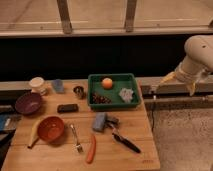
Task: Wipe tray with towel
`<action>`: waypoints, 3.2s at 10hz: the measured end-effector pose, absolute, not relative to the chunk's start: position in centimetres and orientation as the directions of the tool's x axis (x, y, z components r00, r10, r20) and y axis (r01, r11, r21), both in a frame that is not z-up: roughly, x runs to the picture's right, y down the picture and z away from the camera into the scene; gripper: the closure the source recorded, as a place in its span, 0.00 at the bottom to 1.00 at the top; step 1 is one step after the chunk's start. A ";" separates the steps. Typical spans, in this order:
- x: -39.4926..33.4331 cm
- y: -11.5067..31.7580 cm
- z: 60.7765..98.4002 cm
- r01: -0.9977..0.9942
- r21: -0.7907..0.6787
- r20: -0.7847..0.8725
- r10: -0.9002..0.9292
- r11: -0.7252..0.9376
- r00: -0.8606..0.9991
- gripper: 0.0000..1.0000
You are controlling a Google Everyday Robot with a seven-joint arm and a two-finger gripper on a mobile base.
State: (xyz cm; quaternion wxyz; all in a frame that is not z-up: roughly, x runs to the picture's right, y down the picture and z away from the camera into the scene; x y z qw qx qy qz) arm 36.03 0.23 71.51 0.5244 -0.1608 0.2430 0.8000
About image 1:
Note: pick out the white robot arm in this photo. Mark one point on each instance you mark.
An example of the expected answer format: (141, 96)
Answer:
(197, 64)

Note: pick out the black handled peeler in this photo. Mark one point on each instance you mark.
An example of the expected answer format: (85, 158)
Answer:
(125, 141)

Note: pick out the blue plastic cup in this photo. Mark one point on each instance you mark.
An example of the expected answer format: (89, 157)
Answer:
(57, 85)

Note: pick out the orange ball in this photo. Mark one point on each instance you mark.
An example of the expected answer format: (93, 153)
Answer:
(107, 83)

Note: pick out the blue grey sponge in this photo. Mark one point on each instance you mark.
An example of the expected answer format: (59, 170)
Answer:
(99, 122)

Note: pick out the white towel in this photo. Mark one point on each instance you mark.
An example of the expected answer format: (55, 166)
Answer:
(126, 95)

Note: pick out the white and yellow gripper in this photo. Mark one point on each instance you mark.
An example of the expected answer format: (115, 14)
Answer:
(171, 77)

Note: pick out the purple bowl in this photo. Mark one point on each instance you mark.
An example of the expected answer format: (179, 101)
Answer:
(28, 103)

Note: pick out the black rectangular block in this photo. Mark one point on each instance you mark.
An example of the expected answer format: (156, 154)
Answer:
(67, 108)

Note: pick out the yellow banana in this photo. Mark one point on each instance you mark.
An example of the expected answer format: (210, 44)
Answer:
(33, 135)

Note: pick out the brown pine cone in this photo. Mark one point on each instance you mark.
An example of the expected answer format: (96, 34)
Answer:
(99, 99)

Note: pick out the metal fork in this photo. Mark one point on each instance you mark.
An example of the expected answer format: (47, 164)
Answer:
(77, 143)

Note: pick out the orange carrot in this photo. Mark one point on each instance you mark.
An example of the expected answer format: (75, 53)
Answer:
(92, 150)

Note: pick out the white stacked cup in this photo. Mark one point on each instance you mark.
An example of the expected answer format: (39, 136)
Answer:
(37, 85)

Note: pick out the small metal cup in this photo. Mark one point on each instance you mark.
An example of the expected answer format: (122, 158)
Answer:
(79, 92)

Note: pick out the green plastic tray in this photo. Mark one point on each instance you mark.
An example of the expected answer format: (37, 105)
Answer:
(122, 80)

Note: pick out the red orange bowl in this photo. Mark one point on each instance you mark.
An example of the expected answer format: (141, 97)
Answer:
(50, 129)

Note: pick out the dark small object beside sponge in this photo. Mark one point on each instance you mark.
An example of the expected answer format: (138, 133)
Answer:
(112, 121)

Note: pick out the blue object at left edge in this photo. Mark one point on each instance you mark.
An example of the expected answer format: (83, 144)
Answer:
(9, 122)

